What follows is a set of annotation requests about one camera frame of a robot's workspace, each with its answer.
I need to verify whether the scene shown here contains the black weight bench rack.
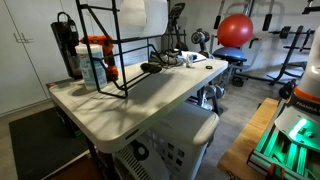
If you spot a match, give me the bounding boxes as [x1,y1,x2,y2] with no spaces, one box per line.
[249,24,316,86]

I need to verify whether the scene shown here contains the grey sneaker with black laces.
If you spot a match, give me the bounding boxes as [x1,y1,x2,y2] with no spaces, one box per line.
[148,49,184,67]

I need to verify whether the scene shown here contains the clear glass jar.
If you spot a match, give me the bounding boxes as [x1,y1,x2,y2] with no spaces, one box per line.
[185,53,195,69]

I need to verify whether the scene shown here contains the white laundry basket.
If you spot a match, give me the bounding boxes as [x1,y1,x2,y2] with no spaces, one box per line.
[113,101,221,180]

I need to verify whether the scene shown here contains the blue hand brush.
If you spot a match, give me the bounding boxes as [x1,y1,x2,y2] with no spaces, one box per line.
[190,54,205,64]

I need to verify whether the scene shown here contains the black adjustable dumbbell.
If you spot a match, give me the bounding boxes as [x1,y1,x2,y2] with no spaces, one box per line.
[203,84,226,102]

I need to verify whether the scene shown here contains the orange power drill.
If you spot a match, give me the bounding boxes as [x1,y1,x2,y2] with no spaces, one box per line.
[79,34,119,82]

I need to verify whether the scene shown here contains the white wipes canister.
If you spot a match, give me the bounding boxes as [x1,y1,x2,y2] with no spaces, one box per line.
[74,43,108,91]

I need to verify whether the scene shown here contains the blue balance trainer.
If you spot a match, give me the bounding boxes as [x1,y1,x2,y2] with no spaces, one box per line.
[212,46,248,64]

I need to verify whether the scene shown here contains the black elliptical machine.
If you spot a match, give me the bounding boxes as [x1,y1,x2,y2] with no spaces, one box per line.
[166,2,188,52]

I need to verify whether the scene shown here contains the red exercise ball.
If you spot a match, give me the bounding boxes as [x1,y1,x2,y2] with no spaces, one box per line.
[217,13,254,48]

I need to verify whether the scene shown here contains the wooden workbench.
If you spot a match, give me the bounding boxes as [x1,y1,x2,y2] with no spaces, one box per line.
[217,97,281,180]

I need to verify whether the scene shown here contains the black floor mat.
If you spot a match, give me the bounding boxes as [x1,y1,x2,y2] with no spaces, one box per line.
[8,106,91,180]

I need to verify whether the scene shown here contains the white cabinet doors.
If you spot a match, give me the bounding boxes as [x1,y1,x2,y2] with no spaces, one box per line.
[0,0,81,116]

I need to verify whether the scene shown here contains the black wire rack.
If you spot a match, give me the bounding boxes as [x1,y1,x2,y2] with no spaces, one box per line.
[74,0,171,99]

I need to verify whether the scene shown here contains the black hanging grip handle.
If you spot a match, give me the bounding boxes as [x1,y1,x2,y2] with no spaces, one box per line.
[262,13,273,32]
[213,14,223,30]

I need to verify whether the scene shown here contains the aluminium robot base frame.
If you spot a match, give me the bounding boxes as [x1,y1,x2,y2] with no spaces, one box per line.
[246,99,320,180]

